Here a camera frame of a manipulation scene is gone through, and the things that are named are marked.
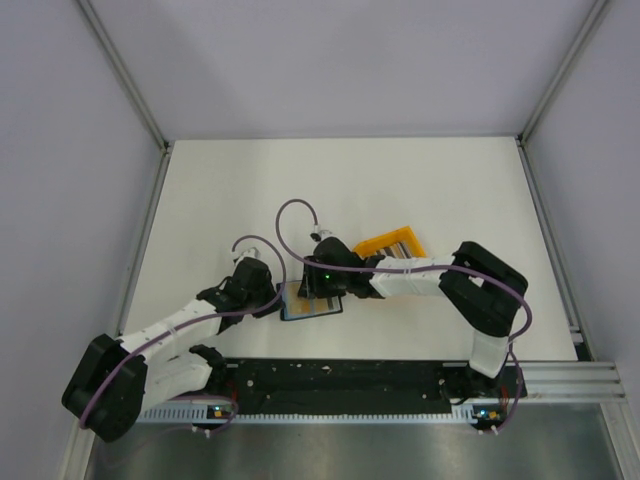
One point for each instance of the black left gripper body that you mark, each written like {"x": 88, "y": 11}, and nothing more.
{"x": 262, "y": 297}

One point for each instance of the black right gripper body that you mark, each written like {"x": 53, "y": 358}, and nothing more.
{"x": 323, "y": 284}

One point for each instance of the black leather card holder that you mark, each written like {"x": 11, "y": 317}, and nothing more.
{"x": 282, "y": 310}

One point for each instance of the yellow plastic bin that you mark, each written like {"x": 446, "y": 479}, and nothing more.
{"x": 368, "y": 247}

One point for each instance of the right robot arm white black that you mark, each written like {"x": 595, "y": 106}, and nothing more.
{"x": 486, "y": 291}

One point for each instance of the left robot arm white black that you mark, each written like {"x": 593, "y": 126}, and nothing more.
{"x": 118, "y": 379}

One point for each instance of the stack of cards in bin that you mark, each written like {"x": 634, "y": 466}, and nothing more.
{"x": 400, "y": 250}

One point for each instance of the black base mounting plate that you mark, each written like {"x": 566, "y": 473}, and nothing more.
{"x": 351, "y": 387}

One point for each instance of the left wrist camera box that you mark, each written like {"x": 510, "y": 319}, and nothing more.
{"x": 251, "y": 252}

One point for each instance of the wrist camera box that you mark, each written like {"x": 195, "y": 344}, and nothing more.
{"x": 319, "y": 234}
{"x": 251, "y": 252}

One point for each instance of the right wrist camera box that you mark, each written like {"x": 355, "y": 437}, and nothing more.
{"x": 319, "y": 234}

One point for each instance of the grey slotted cable duct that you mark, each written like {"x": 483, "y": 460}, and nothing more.
{"x": 201, "y": 413}

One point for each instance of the aluminium frame rail front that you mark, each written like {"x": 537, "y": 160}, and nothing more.
{"x": 582, "y": 379}

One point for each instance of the aluminium frame post left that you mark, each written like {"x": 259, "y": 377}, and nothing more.
{"x": 122, "y": 74}

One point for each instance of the aluminium frame post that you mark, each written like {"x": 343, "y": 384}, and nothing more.
{"x": 590, "y": 25}
{"x": 122, "y": 74}

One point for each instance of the aluminium frame post right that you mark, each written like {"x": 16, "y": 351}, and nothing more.
{"x": 590, "y": 25}

